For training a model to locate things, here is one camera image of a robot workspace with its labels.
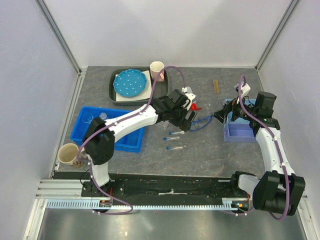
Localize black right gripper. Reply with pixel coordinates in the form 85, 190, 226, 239
211, 93, 259, 125

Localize blue capped test tube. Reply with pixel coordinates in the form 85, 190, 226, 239
163, 136, 181, 141
169, 130, 185, 135
166, 146, 185, 151

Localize blue safety goggles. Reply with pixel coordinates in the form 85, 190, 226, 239
189, 115, 213, 132

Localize glass stoppered bottle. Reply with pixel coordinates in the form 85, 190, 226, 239
99, 112, 108, 121

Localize small glass beaker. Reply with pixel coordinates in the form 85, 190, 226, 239
82, 113, 93, 124

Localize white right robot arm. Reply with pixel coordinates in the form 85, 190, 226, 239
213, 91, 306, 220

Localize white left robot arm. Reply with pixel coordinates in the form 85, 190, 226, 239
80, 87, 197, 197

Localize white plastic wash bottle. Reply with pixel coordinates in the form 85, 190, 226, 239
186, 86, 202, 111

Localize light blue drawer organizer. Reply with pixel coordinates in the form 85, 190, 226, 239
223, 112, 257, 143

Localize dark grey baking tray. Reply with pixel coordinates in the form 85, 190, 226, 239
108, 66, 172, 106

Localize white square plate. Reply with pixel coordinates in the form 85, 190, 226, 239
113, 69, 152, 102

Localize test tube brush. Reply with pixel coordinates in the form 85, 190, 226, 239
213, 79, 221, 106

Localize pink ceramic mug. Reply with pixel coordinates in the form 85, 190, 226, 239
149, 61, 165, 83

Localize blue polka dot plate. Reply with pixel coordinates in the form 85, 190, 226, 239
113, 69, 148, 98

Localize blue plastic divided bin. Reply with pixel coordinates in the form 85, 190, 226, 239
69, 106, 144, 153

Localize beige paper cup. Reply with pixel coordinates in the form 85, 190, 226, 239
57, 143, 85, 169

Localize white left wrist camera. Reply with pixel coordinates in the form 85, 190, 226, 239
181, 86, 193, 104

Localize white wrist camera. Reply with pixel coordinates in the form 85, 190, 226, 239
181, 86, 193, 104
234, 83, 251, 98

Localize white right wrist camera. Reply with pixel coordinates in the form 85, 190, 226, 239
234, 83, 251, 98

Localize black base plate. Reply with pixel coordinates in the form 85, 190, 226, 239
52, 171, 253, 206

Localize light blue cable duct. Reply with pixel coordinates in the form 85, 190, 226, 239
46, 199, 241, 211

